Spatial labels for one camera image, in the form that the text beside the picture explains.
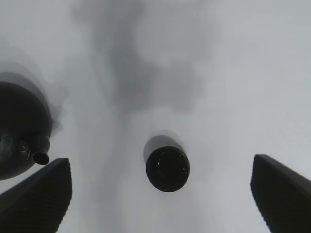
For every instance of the black teapot with handle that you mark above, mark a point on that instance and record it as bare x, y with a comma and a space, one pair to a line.
25, 129

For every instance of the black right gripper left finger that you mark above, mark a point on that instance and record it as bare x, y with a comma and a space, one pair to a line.
39, 203

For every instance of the small black teacup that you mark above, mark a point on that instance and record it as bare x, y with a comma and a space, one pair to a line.
167, 163

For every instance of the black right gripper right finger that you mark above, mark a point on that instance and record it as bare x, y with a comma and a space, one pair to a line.
282, 196

